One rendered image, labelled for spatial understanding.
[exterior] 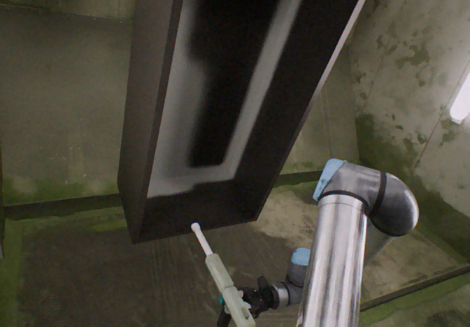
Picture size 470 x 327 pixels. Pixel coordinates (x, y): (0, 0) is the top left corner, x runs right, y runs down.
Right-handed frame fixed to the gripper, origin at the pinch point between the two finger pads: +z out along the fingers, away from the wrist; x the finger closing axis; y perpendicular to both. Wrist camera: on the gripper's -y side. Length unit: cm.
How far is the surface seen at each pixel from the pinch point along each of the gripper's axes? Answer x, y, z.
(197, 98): 68, -46, -3
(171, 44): 28, -75, 30
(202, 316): 25, 46, -16
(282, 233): 63, 39, -90
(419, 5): 122, -119, -186
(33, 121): 144, 11, 52
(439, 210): 35, 2, -200
